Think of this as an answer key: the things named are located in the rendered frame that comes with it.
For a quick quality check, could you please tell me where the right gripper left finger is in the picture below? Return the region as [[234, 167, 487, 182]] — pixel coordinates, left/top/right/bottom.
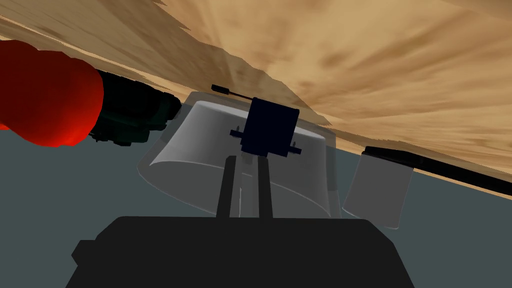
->
[[215, 155, 237, 219]]

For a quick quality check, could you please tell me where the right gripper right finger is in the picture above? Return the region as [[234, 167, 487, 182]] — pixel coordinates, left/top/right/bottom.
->
[[257, 155, 275, 219]]

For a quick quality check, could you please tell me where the thin black rod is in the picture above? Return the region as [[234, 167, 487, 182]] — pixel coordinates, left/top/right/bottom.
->
[[210, 83, 255, 101]]

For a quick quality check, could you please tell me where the flat black slab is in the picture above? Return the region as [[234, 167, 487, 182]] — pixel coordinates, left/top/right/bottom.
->
[[361, 145, 512, 197]]

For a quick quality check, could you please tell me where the grey cup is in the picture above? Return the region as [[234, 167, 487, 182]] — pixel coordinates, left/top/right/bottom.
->
[[341, 151, 415, 230]]

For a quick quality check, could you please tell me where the red round object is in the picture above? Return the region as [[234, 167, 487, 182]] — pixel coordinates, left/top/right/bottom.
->
[[0, 39, 105, 149]]

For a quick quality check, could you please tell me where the dark green object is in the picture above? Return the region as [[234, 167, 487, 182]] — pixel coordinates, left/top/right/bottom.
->
[[88, 69, 183, 147]]

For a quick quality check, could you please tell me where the dark blue block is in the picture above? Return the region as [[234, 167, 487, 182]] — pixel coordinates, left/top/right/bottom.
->
[[229, 96, 303, 158]]

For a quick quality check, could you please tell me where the translucent grey pot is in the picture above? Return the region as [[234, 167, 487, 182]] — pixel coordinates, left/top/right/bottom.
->
[[136, 90, 342, 220]]

